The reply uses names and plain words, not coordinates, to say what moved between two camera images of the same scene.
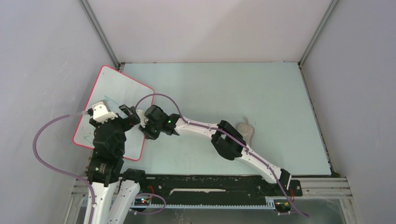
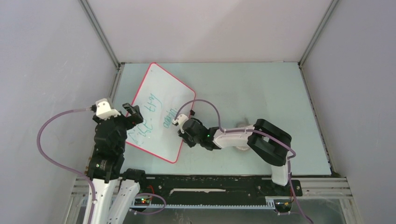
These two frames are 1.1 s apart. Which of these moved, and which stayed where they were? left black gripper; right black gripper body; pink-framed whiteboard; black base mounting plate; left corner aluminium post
Moved: pink-framed whiteboard; right black gripper body
Stayed: left black gripper; left corner aluminium post; black base mounting plate
